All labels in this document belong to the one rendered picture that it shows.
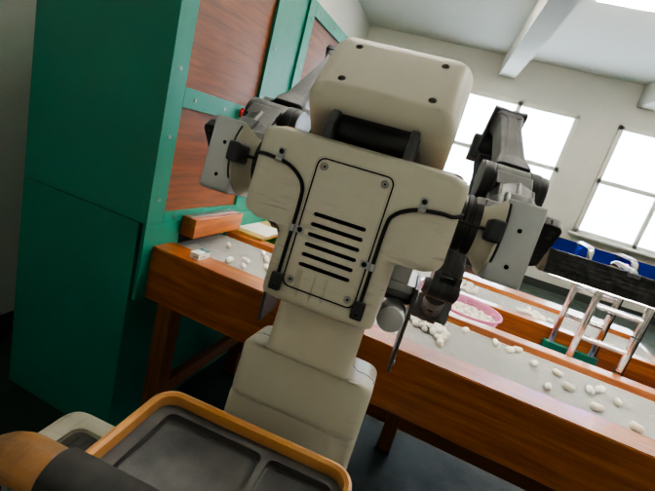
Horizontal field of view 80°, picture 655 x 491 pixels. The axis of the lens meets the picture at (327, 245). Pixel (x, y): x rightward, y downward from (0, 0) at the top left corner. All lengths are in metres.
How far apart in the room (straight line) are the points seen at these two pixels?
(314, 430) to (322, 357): 0.13
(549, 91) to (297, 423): 6.22
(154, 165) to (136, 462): 0.98
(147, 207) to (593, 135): 6.09
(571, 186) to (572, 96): 1.22
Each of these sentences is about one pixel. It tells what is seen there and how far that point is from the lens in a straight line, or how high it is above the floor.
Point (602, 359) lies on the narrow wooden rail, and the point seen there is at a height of 0.71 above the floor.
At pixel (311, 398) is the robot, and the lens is 0.65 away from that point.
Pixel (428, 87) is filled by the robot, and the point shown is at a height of 1.33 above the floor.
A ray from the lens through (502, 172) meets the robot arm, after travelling 0.68.
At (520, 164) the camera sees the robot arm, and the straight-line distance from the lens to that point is 0.78.
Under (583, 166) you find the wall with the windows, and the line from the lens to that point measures 6.65.
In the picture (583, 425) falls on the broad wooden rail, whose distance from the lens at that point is 1.19.
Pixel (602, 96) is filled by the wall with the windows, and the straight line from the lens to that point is 6.76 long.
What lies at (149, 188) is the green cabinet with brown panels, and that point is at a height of 0.95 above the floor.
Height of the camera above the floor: 1.24
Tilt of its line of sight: 15 degrees down
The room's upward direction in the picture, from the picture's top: 16 degrees clockwise
